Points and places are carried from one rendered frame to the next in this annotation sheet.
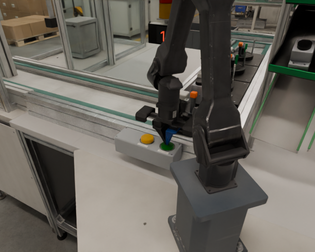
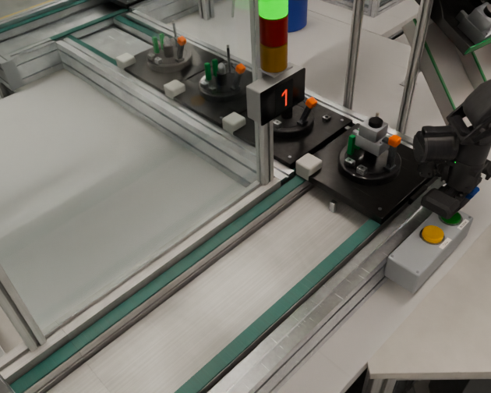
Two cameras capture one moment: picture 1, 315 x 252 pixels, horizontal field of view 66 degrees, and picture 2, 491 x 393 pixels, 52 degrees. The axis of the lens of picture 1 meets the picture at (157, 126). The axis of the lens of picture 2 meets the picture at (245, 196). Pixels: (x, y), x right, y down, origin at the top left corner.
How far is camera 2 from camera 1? 111 cm
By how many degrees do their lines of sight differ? 54
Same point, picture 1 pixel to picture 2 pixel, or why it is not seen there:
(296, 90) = (439, 58)
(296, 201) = not seen: outside the picture
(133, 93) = (238, 232)
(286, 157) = not seen: hidden behind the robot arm
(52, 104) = (259, 382)
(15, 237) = not seen: outside the picture
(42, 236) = not seen: outside the picture
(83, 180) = (457, 358)
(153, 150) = (458, 234)
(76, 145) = (354, 367)
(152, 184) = (468, 270)
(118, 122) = (373, 264)
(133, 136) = (419, 249)
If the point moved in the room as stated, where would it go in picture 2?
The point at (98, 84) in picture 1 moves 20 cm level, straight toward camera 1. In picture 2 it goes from (164, 288) to (267, 291)
